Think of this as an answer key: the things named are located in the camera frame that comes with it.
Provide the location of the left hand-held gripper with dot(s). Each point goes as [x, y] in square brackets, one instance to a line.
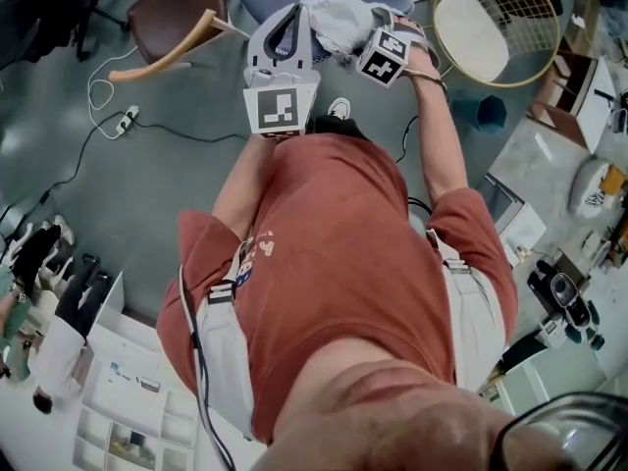
[279, 108]

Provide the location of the black office chair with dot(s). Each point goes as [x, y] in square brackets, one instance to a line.
[39, 8]

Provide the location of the person's white shoe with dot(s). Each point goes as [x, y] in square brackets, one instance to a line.
[338, 108]

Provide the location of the brown chair with wooden armrest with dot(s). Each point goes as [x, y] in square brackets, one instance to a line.
[172, 17]

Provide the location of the person's black trousers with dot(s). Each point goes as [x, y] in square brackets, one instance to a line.
[338, 126]

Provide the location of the white low cabinet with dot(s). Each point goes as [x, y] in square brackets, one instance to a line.
[520, 219]

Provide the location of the wooden side table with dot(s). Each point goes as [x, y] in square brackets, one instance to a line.
[574, 96]

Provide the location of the person's left forearm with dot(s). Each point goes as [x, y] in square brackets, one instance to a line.
[240, 189]

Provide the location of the person's black glasses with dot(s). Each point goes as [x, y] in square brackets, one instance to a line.
[554, 425]

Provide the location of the person's red shirt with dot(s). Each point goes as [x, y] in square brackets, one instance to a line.
[333, 243]

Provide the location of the teal waste bin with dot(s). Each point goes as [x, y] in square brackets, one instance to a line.
[486, 112]

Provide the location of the person's right forearm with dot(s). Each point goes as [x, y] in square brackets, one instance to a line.
[439, 135]

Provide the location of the white cubby cabinet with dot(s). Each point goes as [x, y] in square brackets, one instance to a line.
[132, 341]

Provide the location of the light grey clothes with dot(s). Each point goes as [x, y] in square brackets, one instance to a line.
[338, 22]

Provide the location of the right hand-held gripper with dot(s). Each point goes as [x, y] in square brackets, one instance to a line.
[385, 57]

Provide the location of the grey patterned cushion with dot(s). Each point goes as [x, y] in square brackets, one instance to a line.
[591, 184]

